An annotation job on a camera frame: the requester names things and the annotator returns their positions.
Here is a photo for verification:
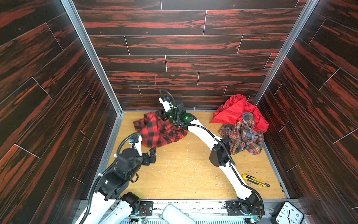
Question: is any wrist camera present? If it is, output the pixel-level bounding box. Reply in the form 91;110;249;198
159;97;172;113
130;135;142;156

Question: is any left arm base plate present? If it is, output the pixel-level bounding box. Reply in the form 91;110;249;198
131;201;154;217

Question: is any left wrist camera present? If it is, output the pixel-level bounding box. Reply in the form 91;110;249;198
130;135;142;156

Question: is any multicolour tartan plaid cloth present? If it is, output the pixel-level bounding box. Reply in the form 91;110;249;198
219;112;264;155

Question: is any black white analog clock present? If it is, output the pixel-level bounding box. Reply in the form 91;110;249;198
270;201;304;224

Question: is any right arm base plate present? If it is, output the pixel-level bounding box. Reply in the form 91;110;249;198
224;200;265;217

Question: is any red black checkered cloth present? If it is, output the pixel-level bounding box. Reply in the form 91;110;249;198
133;112;188;148

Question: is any plain red cloth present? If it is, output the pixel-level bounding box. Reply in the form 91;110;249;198
210;94;269;133

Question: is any yellow black utility knife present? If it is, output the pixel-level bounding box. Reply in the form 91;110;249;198
242;174;270;188

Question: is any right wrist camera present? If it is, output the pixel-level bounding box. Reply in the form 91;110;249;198
159;97;172;113

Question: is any white rounded object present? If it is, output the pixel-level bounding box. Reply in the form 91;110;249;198
162;204;195;224

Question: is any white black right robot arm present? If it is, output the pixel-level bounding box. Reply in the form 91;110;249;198
159;97;264;219

